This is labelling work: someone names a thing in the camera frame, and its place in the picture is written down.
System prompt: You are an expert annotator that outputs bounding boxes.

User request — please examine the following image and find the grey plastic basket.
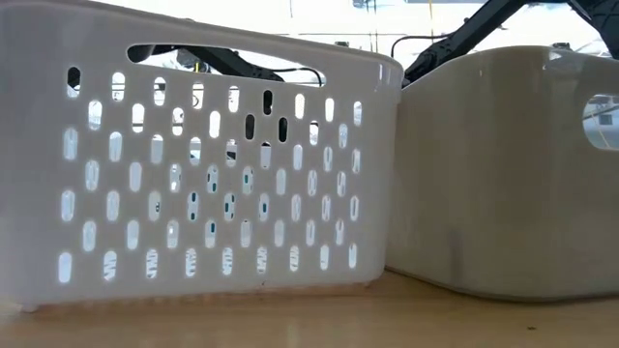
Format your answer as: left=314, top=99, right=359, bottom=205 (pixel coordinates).
left=385, top=44, right=619, bottom=304

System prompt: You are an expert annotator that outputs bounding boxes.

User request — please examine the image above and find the white perforated plastic basket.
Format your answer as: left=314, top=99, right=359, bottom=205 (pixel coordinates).
left=0, top=0, right=405, bottom=313

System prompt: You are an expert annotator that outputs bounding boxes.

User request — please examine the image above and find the black arched clamp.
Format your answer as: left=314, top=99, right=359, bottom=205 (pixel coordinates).
left=175, top=47, right=203, bottom=74

